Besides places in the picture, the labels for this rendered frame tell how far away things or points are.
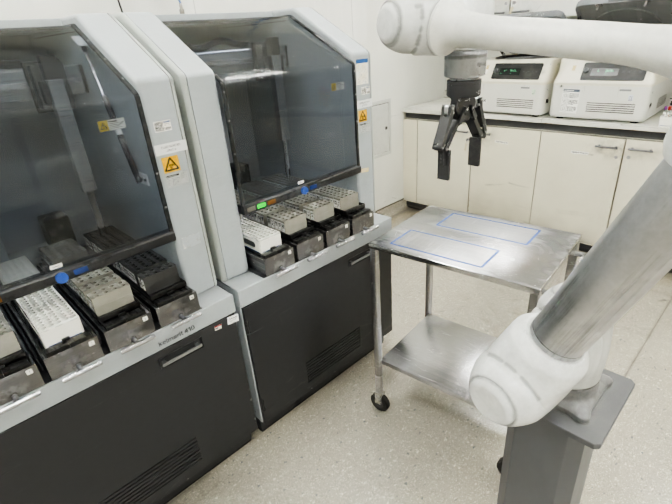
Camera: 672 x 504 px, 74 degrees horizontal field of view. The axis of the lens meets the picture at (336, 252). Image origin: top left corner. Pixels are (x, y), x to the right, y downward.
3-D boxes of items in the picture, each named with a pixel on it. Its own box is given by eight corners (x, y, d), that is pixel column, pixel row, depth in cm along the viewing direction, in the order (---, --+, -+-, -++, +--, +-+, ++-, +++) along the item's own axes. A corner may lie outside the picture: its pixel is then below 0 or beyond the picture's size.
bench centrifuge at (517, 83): (467, 112, 338) (472, 16, 310) (508, 100, 375) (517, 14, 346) (540, 118, 300) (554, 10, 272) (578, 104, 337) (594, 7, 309)
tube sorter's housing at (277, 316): (157, 341, 256) (60, 25, 185) (273, 283, 307) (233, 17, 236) (268, 443, 186) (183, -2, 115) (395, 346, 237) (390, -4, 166)
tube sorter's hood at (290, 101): (176, 189, 190) (136, 22, 162) (286, 157, 227) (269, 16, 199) (244, 216, 156) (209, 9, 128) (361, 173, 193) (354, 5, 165)
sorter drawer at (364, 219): (258, 203, 235) (255, 187, 231) (278, 196, 243) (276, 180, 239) (360, 238, 187) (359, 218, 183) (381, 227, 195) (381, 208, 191)
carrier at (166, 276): (178, 279, 148) (174, 263, 145) (181, 281, 146) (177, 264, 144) (144, 293, 140) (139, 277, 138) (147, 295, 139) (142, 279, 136)
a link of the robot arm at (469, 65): (495, 47, 96) (493, 77, 99) (458, 48, 102) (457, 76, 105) (473, 51, 91) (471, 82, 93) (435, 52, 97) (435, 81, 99)
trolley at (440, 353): (369, 407, 200) (361, 241, 164) (421, 352, 231) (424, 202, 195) (521, 489, 160) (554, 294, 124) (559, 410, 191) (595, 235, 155)
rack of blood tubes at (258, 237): (218, 236, 182) (215, 222, 179) (239, 228, 188) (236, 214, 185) (261, 256, 162) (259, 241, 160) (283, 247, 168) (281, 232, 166)
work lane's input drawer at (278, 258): (177, 232, 207) (173, 214, 203) (204, 223, 215) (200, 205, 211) (273, 281, 159) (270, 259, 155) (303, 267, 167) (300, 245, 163)
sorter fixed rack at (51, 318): (20, 312, 139) (13, 295, 136) (56, 299, 145) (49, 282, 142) (47, 352, 119) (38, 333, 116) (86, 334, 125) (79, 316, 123)
